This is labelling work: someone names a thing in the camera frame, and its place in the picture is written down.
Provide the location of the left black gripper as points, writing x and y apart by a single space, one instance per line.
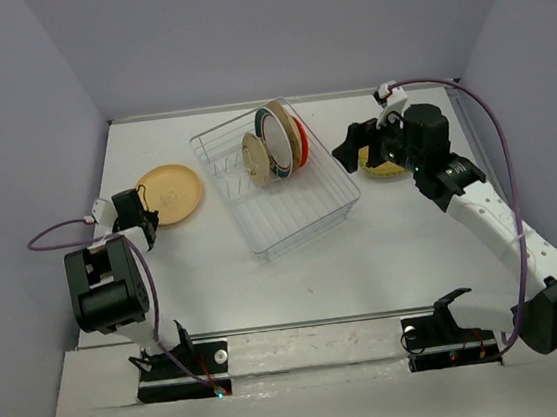
151 218

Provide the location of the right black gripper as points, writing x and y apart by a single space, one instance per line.
361 135

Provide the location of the plain yellow round plate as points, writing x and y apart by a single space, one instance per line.
174 191

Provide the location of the orange round plate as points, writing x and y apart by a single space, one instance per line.
303 141

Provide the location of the cream plate with leaf pattern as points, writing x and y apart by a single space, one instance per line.
289 127

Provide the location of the white plate with green rim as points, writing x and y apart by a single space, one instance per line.
269 129

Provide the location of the white wire dish rack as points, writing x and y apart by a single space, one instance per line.
286 212

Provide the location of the small cream plate with flowers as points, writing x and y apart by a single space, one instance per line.
256 159

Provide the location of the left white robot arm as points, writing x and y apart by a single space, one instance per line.
110 283

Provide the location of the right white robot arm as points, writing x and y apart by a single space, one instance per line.
461 190

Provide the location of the yellow green bamboo-pattern plate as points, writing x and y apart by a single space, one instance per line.
385 170

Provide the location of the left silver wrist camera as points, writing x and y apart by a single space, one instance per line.
103 213

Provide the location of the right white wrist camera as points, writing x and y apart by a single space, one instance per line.
392 99

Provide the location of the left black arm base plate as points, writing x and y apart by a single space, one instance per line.
204 374

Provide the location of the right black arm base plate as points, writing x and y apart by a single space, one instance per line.
434 341

